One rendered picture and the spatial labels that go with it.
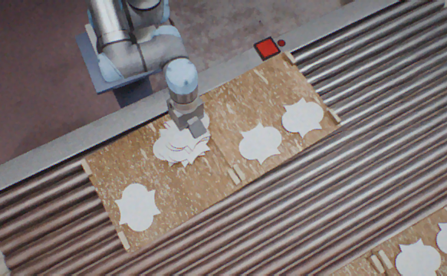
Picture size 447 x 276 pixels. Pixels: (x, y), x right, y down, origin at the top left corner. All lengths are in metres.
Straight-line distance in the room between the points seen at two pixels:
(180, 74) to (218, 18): 1.82
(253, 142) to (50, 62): 1.70
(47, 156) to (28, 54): 1.43
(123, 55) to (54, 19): 1.91
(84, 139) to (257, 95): 0.61
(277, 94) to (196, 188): 0.44
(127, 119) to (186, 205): 0.37
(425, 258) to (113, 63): 1.08
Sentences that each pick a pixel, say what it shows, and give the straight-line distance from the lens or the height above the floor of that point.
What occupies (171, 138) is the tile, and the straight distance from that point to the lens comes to 1.34.
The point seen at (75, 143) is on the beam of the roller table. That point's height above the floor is 0.91.
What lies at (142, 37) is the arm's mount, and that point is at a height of 0.90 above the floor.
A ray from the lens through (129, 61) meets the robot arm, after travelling 1.07.
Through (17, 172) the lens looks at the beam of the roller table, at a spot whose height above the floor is 0.91.
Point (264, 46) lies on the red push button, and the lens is 1.60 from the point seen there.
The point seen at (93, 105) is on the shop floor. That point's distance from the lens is 2.58.
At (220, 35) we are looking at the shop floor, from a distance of 2.74.
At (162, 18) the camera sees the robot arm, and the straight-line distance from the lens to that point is 1.49.
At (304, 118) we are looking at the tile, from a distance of 1.47.
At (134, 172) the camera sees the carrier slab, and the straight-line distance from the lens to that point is 1.40.
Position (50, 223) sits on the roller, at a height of 0.92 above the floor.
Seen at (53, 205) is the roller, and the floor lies 0.92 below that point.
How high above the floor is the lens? 2.26
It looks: 70 degrees down
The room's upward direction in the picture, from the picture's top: 5 degrees clockwise
